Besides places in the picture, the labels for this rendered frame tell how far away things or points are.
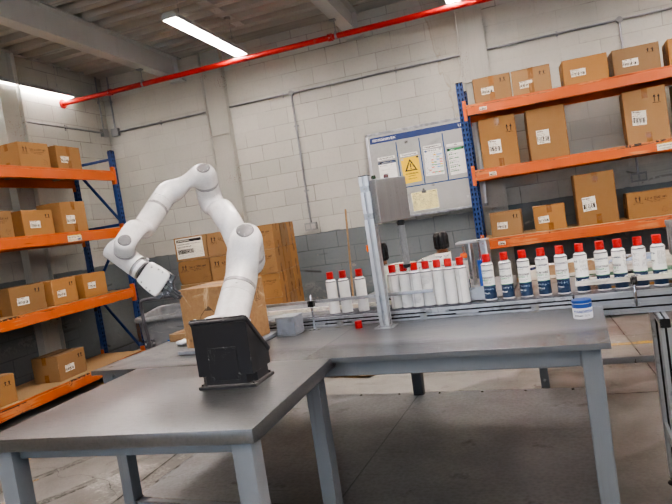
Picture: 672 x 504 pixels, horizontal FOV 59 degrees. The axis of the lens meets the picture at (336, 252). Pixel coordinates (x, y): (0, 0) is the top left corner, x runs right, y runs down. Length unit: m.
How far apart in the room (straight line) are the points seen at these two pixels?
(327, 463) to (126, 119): 6.90
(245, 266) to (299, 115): 5.46
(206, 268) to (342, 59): 3.00
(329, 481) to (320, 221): 5.25
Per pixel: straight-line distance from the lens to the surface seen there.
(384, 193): 2.58
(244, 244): 2.17
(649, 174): 7.13
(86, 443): 1.90
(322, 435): 2.36
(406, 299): 2.73
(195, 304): 2.74
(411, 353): 2.11
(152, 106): 8.47
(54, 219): 6.69
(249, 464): 1.67
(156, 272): 2.29
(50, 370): 6.48
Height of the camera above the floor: 1.33
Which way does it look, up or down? 3 degrees down
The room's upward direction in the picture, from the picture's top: 9 degrees counter-clockwise
